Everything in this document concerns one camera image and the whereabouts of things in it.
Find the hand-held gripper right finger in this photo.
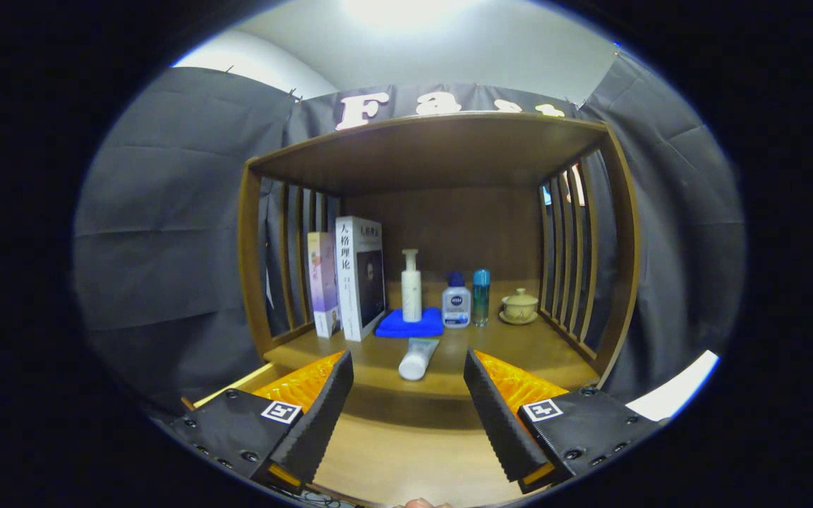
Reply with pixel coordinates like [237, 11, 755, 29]
[463, 348, 668, 495]

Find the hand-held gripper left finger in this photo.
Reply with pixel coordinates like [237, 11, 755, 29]
[167, 349, 354, 491]

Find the brown wooden drawer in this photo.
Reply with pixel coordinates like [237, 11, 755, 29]
[181, 363, 527, 507]

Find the white tube with green print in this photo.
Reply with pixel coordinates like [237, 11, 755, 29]
[398, 337, 441, 382]

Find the brown wooden countertop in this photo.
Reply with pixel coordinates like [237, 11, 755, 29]
[263, 279, 601, 401]

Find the brown wooden cabinet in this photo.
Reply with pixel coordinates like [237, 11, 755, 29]
[237, 111, 642, 396]

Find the beige lidded teacup with saucer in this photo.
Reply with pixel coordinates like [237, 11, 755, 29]
[498, 288, 540, 325]

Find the folded blue cloth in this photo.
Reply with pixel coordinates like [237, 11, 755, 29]
[375, 307, 445, 339]

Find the white bottle with blue cap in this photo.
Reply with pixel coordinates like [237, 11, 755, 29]
[442, 271, 471, 329]

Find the teal glass bottle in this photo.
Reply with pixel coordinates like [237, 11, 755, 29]
[473, 269, 491, 327]

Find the purple white book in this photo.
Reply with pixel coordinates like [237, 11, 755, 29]
[307, 231, 342, 339]

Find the thick white book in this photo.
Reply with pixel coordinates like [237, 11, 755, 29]
[335, 216, 387, 343]

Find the white pump bottle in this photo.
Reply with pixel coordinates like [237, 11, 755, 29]
[401, 248, 423, 324]

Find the white panel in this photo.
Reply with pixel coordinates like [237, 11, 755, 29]
[625, 350, 721, 423]

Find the black backdrop cloth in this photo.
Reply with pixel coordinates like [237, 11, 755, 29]
[71, 53, 746, 410]

